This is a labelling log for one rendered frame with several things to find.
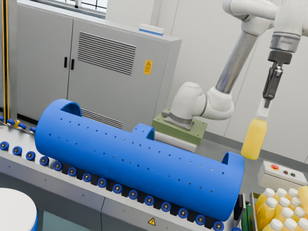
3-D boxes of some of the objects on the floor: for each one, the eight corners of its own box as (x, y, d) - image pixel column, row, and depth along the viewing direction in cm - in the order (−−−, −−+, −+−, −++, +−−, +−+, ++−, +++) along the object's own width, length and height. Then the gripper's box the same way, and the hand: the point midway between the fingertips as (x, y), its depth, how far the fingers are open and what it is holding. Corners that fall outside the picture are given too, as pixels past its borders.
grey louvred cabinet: (25, 101, 394) (26, -1, 339) (156, 148, 347) (182, 38, 291) (-6, 112, 346) (-10, -5, 290) (141, 167, 298) (170, 41, 243)
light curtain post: (11, 207, 211) (8, -24, 146) (17, 209, 210) (17, -22, 144) (5, 211, 205) (-1, -25, 140) (11, 214, 204) (8, -24, 139)
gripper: (266, 51, 100) (249, 109, 105) (274, 47, 84) (253, 117, 89) (287, 54, 98) (268, 114, 103) (299, 52, 82) (276, 123, 88)
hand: (264, 107), depth 96 cm, fingers closed on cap, 4 cm apart
